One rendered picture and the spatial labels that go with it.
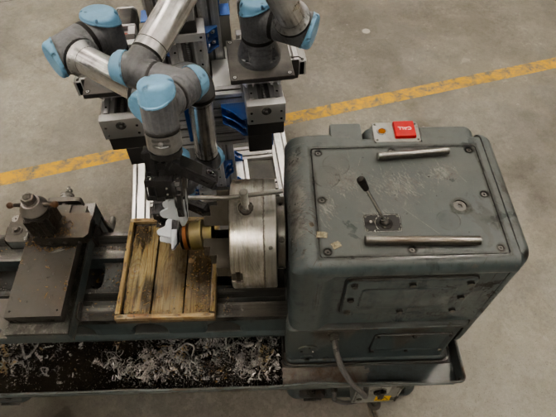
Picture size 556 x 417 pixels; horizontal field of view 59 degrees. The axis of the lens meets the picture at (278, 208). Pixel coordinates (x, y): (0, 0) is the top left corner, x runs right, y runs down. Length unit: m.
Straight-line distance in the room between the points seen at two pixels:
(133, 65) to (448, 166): 0.85
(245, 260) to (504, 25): 3.42
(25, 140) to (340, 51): 2.20
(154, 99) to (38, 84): 2.87
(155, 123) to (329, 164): 0.54
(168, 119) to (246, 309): 0.74
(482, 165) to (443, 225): 0.24
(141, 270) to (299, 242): 0.61
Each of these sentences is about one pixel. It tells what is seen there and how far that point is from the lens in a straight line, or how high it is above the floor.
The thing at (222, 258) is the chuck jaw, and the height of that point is 1.11.
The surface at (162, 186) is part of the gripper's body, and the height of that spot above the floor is 1.44.
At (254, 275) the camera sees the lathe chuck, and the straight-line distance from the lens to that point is 1.34.
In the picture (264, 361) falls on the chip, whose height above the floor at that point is 0.56.
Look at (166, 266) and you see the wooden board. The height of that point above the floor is 0.89.
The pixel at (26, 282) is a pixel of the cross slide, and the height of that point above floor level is 0.97.
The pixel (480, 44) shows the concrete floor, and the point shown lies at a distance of 4.11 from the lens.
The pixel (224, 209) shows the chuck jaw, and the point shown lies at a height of 1.15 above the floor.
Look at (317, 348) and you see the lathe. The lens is 1.72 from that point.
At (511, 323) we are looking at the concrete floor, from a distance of 2.73.
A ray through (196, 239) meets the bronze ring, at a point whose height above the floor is 1.11.
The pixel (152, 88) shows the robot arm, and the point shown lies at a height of 1.65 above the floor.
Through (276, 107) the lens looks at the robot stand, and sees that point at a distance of 1.74.
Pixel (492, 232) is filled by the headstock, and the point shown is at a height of 1.26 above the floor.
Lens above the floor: 2.31
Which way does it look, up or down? 55 degrees down
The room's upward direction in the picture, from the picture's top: straight up
